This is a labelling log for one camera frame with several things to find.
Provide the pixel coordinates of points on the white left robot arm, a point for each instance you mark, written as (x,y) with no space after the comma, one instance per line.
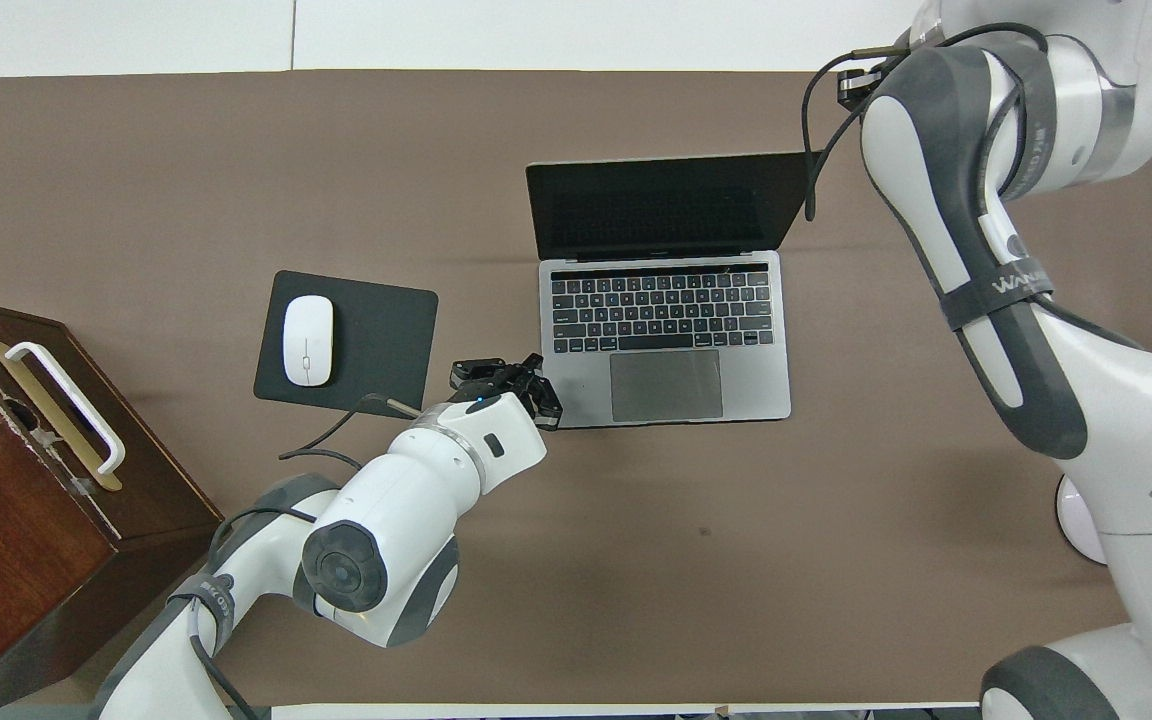
(386,520)

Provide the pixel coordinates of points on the silver grey laptop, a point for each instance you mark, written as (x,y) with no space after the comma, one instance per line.
(666,340)

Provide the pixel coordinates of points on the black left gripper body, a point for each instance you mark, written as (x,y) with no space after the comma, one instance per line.
(496,385)

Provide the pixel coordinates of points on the brown table mat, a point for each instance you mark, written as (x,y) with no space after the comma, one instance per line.
(636,560)

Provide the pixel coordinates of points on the dark brown wooden box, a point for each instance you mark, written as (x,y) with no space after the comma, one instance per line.
(16,540)

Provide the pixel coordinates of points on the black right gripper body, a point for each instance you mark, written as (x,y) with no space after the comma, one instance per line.
(856,88)

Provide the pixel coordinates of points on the black mouse pad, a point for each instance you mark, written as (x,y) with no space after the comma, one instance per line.
(376,340)

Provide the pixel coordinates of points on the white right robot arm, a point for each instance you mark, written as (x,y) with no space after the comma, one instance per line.
(1116,420)

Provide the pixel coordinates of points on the white computer mouse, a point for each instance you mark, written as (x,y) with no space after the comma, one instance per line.
(308,340)

